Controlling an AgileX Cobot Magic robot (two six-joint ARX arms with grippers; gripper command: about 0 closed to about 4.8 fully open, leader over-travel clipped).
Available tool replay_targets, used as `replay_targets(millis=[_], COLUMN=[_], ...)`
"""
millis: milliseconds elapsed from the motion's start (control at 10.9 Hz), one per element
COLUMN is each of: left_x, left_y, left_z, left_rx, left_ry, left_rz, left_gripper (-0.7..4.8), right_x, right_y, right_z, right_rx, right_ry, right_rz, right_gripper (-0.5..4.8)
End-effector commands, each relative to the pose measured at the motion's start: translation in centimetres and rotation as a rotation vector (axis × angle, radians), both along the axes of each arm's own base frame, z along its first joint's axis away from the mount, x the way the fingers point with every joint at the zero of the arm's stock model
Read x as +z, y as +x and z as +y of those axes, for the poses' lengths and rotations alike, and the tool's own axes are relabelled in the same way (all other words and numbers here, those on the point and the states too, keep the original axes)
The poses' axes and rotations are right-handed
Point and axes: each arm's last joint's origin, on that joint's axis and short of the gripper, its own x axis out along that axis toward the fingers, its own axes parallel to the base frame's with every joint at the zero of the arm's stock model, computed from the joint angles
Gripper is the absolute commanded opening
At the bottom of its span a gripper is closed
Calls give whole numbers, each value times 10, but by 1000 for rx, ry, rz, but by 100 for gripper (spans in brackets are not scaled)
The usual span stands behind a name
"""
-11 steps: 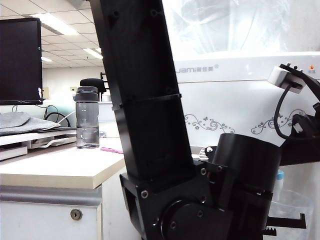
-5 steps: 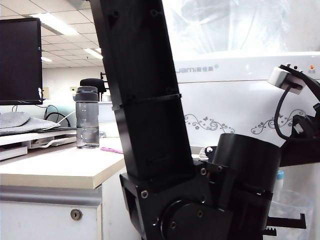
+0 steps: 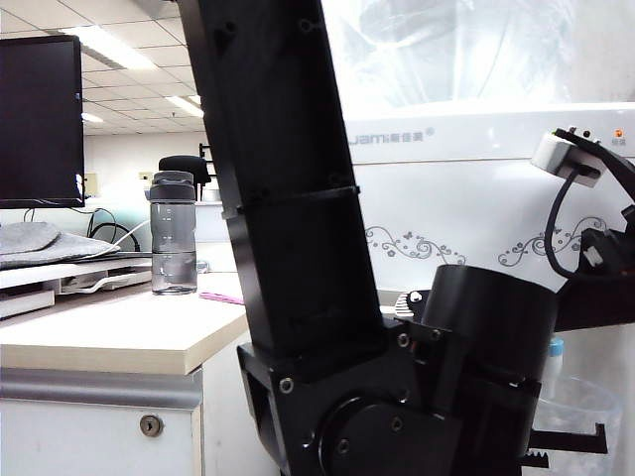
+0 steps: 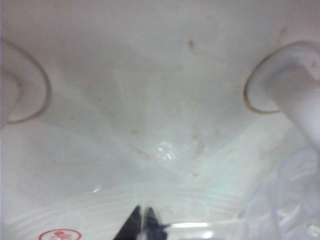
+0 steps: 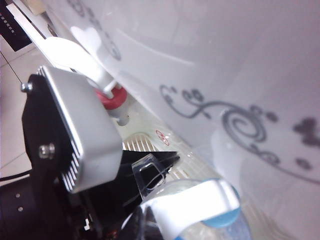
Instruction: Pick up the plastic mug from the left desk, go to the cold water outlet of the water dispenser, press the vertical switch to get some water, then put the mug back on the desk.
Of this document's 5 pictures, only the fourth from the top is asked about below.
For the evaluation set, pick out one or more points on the white floor water dispenser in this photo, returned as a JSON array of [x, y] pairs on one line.
[[150, 75]]

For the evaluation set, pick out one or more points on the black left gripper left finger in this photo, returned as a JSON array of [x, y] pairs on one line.
[[131, 225]]

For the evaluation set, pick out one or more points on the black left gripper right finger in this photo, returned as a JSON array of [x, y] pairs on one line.
[[153, 226]]

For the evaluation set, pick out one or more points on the white ribbed drip tray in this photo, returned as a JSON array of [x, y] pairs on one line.
[[75, 212]]

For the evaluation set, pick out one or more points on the clear plastic mug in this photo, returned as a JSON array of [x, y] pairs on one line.
[[287, 200]]

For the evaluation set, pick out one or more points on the blue cold water tap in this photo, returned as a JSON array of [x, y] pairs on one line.
[[295, 95]]

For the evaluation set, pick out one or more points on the red hot water tap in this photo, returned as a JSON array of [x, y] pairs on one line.
[[15, 87]]

